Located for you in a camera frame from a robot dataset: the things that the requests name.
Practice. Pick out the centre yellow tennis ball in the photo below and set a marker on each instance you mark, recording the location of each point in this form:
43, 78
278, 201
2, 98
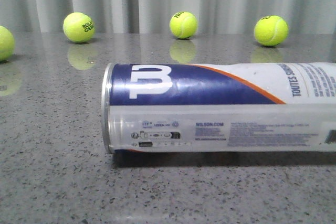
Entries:
183, 25

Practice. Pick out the grey pleated curtain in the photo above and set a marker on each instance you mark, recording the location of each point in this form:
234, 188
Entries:
153, 16

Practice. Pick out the clear Wilson tennis ball can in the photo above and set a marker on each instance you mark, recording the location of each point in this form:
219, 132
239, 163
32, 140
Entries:
258, 107

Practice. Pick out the far-left yellow tennis ball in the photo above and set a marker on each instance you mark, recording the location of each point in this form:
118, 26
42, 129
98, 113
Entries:
7, 43

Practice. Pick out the right yellow tennis ball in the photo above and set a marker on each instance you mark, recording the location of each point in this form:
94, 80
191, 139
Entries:
271, 30

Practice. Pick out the Roland Garros yellow tennis ball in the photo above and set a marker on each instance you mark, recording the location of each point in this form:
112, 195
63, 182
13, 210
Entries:
78, 27

